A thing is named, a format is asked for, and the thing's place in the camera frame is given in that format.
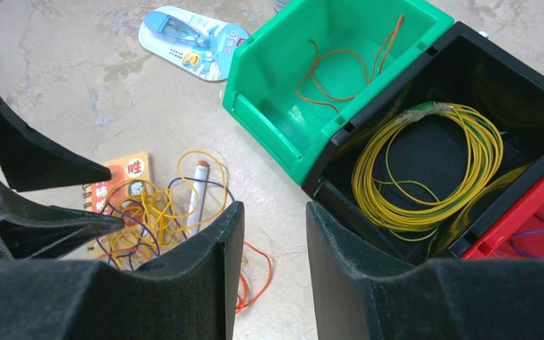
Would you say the red plastic bin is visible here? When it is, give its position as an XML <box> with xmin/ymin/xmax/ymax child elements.
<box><xmin>461</xmin><ymin>177</ymin><xmax>544</xmax><ymax>259</ymax></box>

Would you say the green plastic bin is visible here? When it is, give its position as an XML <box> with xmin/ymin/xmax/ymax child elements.
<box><xmin>222</xmin><ymin>0</ymin><xmax>455</xmax><ymax>183</ymax></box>

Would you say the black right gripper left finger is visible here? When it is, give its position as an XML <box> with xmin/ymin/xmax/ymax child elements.
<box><xmin>0</xmin><ymin>201</ymin><xmax>244</xmax><ymax>339</ymax></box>

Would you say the white orange marker pen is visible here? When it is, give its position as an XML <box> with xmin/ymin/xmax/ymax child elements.
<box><xmin>186</xmin><ymin>160</ymin><xmax>210</xmax><ymax>237</ymax></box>

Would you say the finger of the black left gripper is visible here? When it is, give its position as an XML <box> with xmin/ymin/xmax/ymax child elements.
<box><xmin>0</xmin><ymin>97</ymin><xmax>112</xmax><ymax>192</ymax></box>
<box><xmin>0</xmin><ymin>181</ymin><xmax>125</xmax><ymax>259</ymax></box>

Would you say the black plastic bin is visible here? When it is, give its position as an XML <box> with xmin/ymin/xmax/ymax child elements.
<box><xmin>301</xmin><ymin>21</ymin><xmax>544</xmax><ymax>266</ymax></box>

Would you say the correction tape blister pack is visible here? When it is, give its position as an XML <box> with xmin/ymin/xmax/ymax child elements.
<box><xmin>138</xmin><ymin>6</ymin><xmax>249</xmax><ymax>81</ymax></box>

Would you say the coiled yellow cable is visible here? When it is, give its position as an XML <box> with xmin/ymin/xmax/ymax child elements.
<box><xmin>351</xmin><ymin>101</ymin><xmax>531</xmax><ymax>242</ymax></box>

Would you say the orange spiral notebook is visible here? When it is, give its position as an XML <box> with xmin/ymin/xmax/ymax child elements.
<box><xmin>83</xmin><ymin>152</ymin><xmax>154</xmax><ymax>230</ymax></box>

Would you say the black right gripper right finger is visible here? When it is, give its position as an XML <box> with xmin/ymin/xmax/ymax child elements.
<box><xmin>306</xmin><ymin>202</ymin><xmax>544</xmax><ymax>339</ymax></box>

